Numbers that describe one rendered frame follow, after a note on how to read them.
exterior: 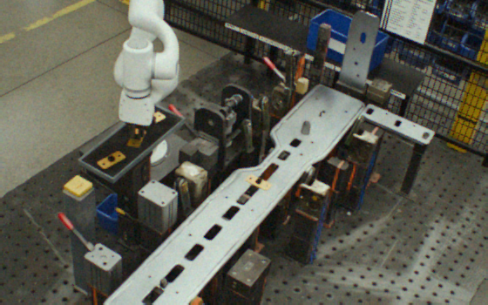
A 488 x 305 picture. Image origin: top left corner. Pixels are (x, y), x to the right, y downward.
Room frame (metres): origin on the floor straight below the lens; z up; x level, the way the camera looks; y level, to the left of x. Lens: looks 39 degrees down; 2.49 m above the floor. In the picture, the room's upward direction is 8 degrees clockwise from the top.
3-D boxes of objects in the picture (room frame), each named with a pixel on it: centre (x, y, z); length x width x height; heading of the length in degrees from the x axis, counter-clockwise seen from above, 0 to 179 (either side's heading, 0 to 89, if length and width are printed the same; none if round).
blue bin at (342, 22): (2.50, -0.36, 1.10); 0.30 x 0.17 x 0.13; 58
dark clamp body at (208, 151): (1.71, 0.14, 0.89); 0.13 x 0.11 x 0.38; 64
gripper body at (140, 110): (1.59, 0.34, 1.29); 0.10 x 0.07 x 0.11; 85
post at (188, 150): (1.66, 0.18, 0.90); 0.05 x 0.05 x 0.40; 64
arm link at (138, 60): (1.59, 0.34, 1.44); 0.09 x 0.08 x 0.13; 96
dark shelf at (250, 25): (2.55, -0.26, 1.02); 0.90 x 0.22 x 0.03; 64
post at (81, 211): (1.35, 0.46, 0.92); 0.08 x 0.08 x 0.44; 64
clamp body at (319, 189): (1.63, -0.24, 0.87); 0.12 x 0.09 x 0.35; 64
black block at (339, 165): (1.82, -0.33, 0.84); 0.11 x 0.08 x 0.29; 64
